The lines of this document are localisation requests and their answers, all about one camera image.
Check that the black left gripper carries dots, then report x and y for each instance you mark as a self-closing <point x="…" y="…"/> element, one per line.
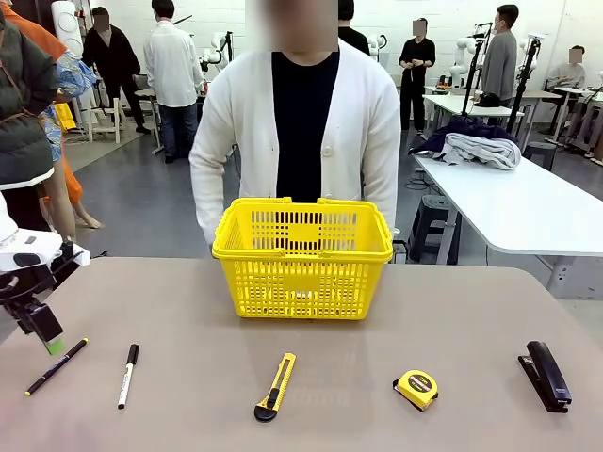
<point x="28" y="287"/>

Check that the black pen with yellow ends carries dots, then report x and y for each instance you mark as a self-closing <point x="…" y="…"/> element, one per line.
<point x="56" y="367"/>

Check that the yellow utility knife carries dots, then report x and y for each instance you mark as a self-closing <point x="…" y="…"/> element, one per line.
<point x="278" y="383"/>

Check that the black stapler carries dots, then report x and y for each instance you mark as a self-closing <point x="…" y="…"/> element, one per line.
<point x="549" y="372"/>

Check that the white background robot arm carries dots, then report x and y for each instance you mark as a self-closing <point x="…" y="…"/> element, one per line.
<point x="459" y="70"/>
<point x="219" y="47"/>

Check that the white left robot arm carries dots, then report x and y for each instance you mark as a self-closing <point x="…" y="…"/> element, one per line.
<point x="42" y="245"/>

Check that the yellow plastic shopping basket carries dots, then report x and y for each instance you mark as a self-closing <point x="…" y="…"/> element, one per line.
<point x="301" y="282"/>

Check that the person in white cardigan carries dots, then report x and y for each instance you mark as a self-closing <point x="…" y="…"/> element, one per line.
<point x="235" y="117"/>

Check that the person in white shirt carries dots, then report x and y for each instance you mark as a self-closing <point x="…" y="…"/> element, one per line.
<point x="172" y="66"/>

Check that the person in black outfit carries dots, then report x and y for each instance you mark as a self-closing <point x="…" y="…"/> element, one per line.
<point x="417" y="70"/>

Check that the person in grey sweater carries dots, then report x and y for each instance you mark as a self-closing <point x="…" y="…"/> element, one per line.
<point x="499" y="61"/>

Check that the seated person in light top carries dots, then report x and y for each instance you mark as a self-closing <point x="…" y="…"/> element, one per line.
<point x="567" y="73"/>

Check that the white marker with black cap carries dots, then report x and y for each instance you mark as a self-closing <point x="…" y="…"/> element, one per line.
<point x="128" y="376"/>

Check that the bare mannequin legs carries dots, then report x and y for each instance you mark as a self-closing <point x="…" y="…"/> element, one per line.
<point x="63" y="207"/>

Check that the yellow bag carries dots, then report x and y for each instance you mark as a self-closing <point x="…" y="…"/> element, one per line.
<point x="65" y="117"/>

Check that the white wooden chair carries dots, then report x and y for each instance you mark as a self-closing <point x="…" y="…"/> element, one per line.
<point x="106" y="117"/>

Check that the dark green padded jacket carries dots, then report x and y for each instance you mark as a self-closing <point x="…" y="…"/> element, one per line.
<point x="23" y="94"/>

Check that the blue patterned garment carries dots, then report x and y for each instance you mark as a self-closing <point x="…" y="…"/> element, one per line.
<point x="75" y="75"/>

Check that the orange garment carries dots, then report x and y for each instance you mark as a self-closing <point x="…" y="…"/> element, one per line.
<point x="42" y="37"/>

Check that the white cylindrical appliance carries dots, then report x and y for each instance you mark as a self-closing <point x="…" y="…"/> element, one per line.
<point x="68" y="28"/>

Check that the yellow tape measure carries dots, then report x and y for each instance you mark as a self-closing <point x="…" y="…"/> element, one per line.
<point x="417" y="383"/>

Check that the grey plastic stool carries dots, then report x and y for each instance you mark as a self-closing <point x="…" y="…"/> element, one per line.
<point x="431" y="226"/>
<point x="541" y="153"/>

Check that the long white background table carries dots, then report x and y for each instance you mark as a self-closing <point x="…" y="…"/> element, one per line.
<point x="447" y="103"/>

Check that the pile of clothes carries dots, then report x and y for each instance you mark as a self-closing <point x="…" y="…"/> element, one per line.
<point x="466" y="126"/>

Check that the grey crumpled garment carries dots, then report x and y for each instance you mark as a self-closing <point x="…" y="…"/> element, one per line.
<point x="485" y="150"/>

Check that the large white table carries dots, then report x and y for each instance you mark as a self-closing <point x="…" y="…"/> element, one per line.
<point x="518" y="207"/>

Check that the black tripod stand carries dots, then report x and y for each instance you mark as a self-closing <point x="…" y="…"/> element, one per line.
<point x="524" y="85"/>
<point x="472" y="80"/>

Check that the black bag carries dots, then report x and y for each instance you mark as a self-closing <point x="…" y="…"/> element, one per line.
<point x="489" y="100"/>

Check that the white background desk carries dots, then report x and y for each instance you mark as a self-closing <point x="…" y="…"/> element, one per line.
<point x="579" y="92"/>

